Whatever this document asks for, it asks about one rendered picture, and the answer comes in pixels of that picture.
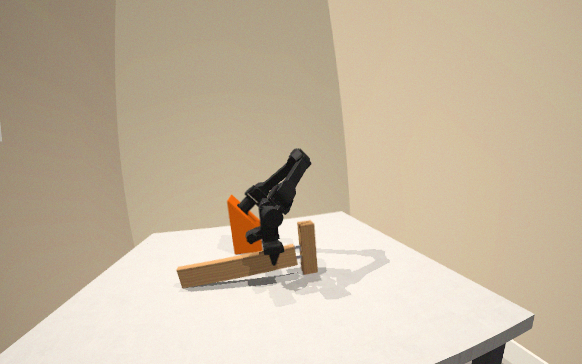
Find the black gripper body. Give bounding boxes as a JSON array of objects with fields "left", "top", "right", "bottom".
[{"left": 260, "top": 221, "right": 284, "bottom": 255}]

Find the wooden post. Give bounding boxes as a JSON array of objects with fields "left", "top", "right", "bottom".
[{"left": 297, "top": 220, "right": 318, "bottom": 275}]

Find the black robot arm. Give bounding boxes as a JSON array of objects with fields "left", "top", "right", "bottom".
[{"left": 237, "top": 148, "right": 312, "bottom": 244}]

